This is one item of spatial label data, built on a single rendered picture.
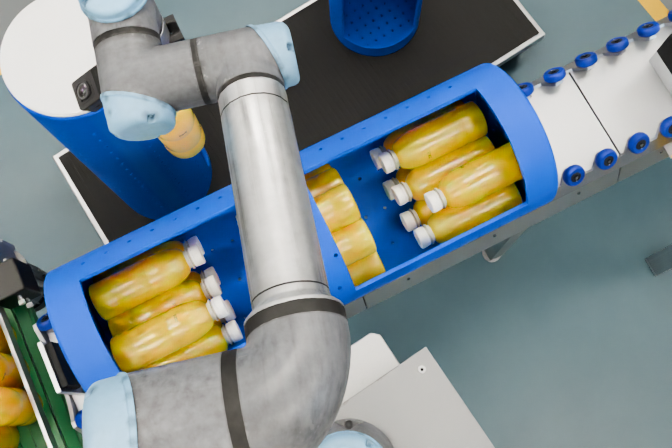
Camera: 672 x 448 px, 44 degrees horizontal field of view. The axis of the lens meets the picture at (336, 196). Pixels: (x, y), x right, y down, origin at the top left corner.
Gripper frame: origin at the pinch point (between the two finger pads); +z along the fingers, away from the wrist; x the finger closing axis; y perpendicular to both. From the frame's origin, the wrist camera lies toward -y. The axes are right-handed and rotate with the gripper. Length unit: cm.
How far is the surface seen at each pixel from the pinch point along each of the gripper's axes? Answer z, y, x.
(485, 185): 26, 45, -28
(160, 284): 27.2, -14.5, -19.7
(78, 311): 16.7, -26.5, -20.3
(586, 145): 47, 73, -26
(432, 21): 127, 81, 42
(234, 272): 44.0, -3.0, -20.2
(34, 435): 50, -51, -32
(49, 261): 141, -61, 26
